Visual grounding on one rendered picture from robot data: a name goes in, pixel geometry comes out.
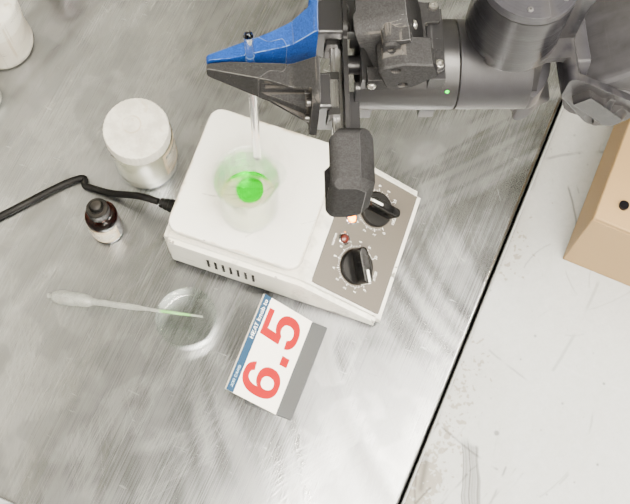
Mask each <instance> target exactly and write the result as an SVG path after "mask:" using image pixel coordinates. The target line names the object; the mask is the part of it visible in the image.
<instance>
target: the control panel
mask: <svg viewBox="0 0 630 504"><path fill-rule="evenodd" d="M374 191H377V192H381V193H383V194H385V195H386V196H387V197H388V198H389V200H390V202H391V205H393V206H395V207H396V208H398V209H399V210H400V216H399V217H398V218H394V219H390V221H389V222H388V223H387V224H386V225H385V226H382V227H372V226H370V225H368V224H367V223H366V222H365V221H364V219H363V217H362V215H361V214H359V215H355V216H356V221H355V222H353V223H351V222H350V221H349V220H348V217H334V218H333V221H332V224H331V226H330V229H329V232H328V235H327V238H326V241H325V243H324V246H323V249H322V252H321V255H320V257H319V260H318V263H317V266H316V269H315V272H314V274H313V277H312V282H313V283H315V284H317V285H319V286H321V287H323V288H325V289H327V290H329V291H331V292H333V293H335V294H337V295H339V296H341V297H343V298H345V299H347V300H349V301H351V302H353V303H355V304H357V305H359V306H361V307H363V308H365V309H367V310H369V311H371V312H373V313H375V314H378V313H379V311H380V308H381V305H382V302H383V299H384V296H385V293H386V290H387V287H388V284H389V281H390V278H391V275H392V272H393V269H394V266H395V263H396V260H397V257H398V254H399V251H400V248H401V245H402V242H403V239H404V236H405V233H406V230H407V227H408V224H409V221H410V218H411V215H412V212H413V209H414V206H415V203H416V199H417V197H416V196H415V195H413V194H411V193H410V192H408V191H406V190H404V189H402V188H401V187H399V186H397V185H395V184H393V183H392V182H390V181H388V180H386V179H384V178H383V177H381V176H379V175H377V174H376V173H375V185H374V189H373V192H374ZM343 234H347V235H348V237H349V241H348V242H347V243H343V242H342V241H341V236H342V235H343ZM360 247H365V248H367V250H368V254H369V256H370V257H371V259H372V262H373V273H372V276H373V280H372V282H371V284H366V285H362V284H361V285H353V284H351V283H349V282H347V281H346V280H345V278H344V277H343V275H342V273H341V268H340V263H341V259H342V257H343V255H344V254H345V253H346V252H347V251H348V250H350V249H355V248H360Z"/></svg>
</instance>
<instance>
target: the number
mask: <svg viewBox="0 0 630 504"><path fill-rule="evenodd" d="M305 325H306V321H305V320H303V319H301V318H300V317H298V316H296V315H294V314H293V313H291V312H289V311H288V310H286V309H284V308H283V307H281V306H279V305H277V304H276V303H274V302H272V301H270V303H269V306H268V308H267V311H266V313H265V316H264V318H263V321H262V323H261V325H260V328H259V330H258V333H257V335H256V338H255V340H254V343H253V345H252V348H251V350H250V352H249V355H248V357H247V360H246V362H245V365H244V367H243V370H242V372H241V375H240V377H239V380H238V382H237V384H236V387H235V389H234V390H236V391H238V392H240V393H242V394H244V395H246V396H248V397H249V398H251V399H253V400H255V401H257V402H259V403H261V404H263V405H265V406H267V407H269V408H271V409H272V408H273V406H274V403H275V401H276V398H277V396H278V393H279V391H280V388H281V385H282V383H283V380H284V378H285V375H286V373H287V370H288V368H289V365H290V363H291V360H292V358H293V355H294V353H295V350H296V348H297V345H298V342H299V340H300V337H301V335H302V332H303V330H304V327H305Z"/></svg>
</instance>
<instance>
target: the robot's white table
mask: <svg viewBox="0 0 630 504"><path fill-rule="evenodd" d="M613 127H614V125H613V126H605V125H602V126H601V125H598V126H593V125H591V124H588V123H586V122H584V121H583V120H582V119H581V118H580V117H579V116H578V115H576V114H573V113H569V112H568V111H567V110H566V109H564V108H563V104H562V99H561V102H560V104H559V107H558V109H557V112H556V114H555V117H554V119H553V122H552V124H551V127H550V129H549V132H548V134H547V136H546V139H545V141H544V144H543V146H542V149H541V151H540V154H539V156H538V159H537V161H536V164H535V166H534V169H533V171H532V174H531V176H530V179H529V181H528V184H527V186H526V188H525V191H524V193H523V196H522V198H521V201H520V203H519V206H518V208H517V211H516V213H515V216H514V218H513V221H512V223H511V226H510V228H509V231H508V233H507V236H506V238H505V240H504V243H503V245H502V248H501V250H500V253H499V255H498V258H497V260H496V263H495V265H494V268H493V270H492V273H491V275H490V278H489V280H488V283H487V285H486V287H485V290H484V292H483V295H482V297H481V300H480V302H479V305H478V307H477V310H476V312H475V315H474V317H473V320H472V322H471V325H470V327H469V330H468V332H467V335H466V337H465V339H464V342H463V344H462V347H461V349H460V352H459V354H458V357H457V359H456V362H455V364H454V367H453V369H452V372H451V374H450V377H449V379H448V382H447V384H446V387H445V389H444V391H443V394H442V396H441V399H440V401H439V404H438V406H437V409H436V411H435V414H434V416H433V419H432V421H431V424H430V426H429V429H428V431H427V434H426V436H425V439H424V441H423V443H422V446H421V448H420V451H419V453H418V456H417V458H416V461H415V463H414V466H413V468H412V471H411V473H410V476H409V478H408V481H407V483H406V486H405V488H404V491H403V493H402V495H401V498H400V500H399V503H398V504H630V286H628V285H625V284H623V283H621V282H618V281H616V280H613V279H611V278H608V277H606V276H603V275H601V274H598V273H596V272H594V271H591V270H589V269H586V268H584V267H581V266H579V265H576V264H574V263H571V262H569V261H567V260H564V259H563V256H564V254H565V251H566V248H567V246H568V243H569V241H570V238H571V235H572V233H573V230H574V228H575V225H576V222H577V220H578V217H579V215H580V212H581V210H582V207H583V204H584V202H585V199H586V197H587V194H588V191H589V189H590V186H591V184H592V181H593V178H594V176H595V173H596V171H597V168H598V166H599V163H600V160H601V158H602V155H603V153H604V150H605V147H606V145H607V142H608V140H609V137H610V134H611V132H612V129H613Z"/></svg>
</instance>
